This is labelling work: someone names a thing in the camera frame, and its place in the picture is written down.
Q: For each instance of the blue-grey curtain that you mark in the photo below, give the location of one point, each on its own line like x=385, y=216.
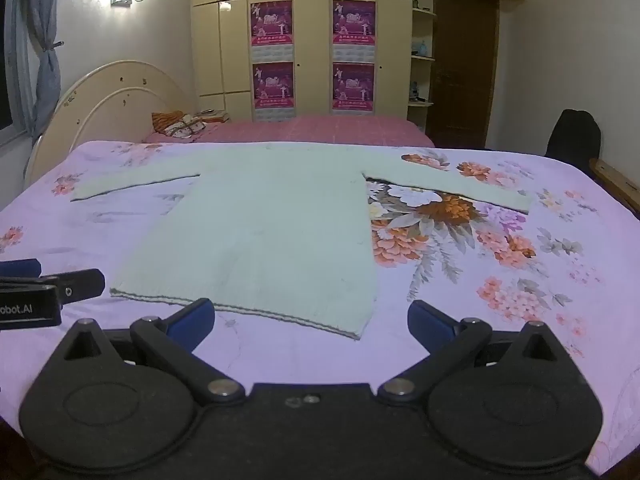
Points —
x=42, y=45

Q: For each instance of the window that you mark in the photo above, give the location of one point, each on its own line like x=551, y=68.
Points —
x=4, y=60

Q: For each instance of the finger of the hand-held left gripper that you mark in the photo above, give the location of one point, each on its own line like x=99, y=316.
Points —
x=82, y=282
x=20, y=267

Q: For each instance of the magenta wall poster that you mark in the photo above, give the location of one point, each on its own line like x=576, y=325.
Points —
x=353, y=85
x=354, y=22
x=271, y=22
x=273, y=87

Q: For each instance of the pink bed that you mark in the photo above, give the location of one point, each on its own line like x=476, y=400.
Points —
x=320, y=127

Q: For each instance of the stack of books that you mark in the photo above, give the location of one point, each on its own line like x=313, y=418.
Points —
x=212, y=115

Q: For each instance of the wooden furniture edge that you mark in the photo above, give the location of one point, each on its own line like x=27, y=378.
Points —
x=617, y=177

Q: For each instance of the cream wardrobe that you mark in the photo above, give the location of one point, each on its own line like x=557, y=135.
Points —
x=310, y=35

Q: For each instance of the small blue shelf ornament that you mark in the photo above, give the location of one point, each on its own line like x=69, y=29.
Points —
x=421, y=48

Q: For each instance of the light green knit sweater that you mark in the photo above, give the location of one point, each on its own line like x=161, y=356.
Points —
x=270, y=230

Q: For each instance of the cream corner shelf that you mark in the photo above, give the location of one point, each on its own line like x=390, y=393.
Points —
x=421, y=60

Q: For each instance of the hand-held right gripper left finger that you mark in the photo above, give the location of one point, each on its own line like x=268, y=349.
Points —
x=192, y=321

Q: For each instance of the orange patterned pillow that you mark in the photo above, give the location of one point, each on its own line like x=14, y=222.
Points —
x=177, y=124

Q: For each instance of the cream curved headboard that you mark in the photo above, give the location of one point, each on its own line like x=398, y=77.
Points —
x=95, y=120
x=115, y=74

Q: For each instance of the brown wooden door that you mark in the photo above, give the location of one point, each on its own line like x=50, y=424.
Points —
x=462, y=70

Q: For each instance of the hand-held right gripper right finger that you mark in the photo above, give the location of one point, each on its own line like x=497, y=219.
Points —
x=430, y=324

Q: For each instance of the purple floral bed sheet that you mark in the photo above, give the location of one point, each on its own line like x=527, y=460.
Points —
x=75, y=240

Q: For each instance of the black backpack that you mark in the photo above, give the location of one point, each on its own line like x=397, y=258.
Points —
x=572, y=137

